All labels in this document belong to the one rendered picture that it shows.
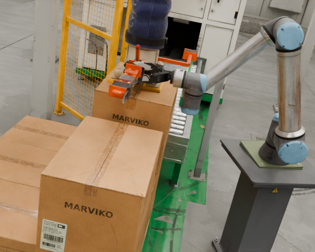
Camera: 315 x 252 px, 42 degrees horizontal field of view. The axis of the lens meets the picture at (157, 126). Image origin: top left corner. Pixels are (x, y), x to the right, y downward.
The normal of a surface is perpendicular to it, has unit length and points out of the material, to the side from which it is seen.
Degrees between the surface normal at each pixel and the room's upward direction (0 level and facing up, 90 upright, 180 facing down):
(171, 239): 0
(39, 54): 92
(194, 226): 0
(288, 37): 87
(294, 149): 98
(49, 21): 90
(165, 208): 0
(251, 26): 90
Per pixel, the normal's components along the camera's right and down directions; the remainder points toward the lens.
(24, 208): 0.18, -0.90
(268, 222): 0.22, 0.43
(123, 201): -0.13, 0.39
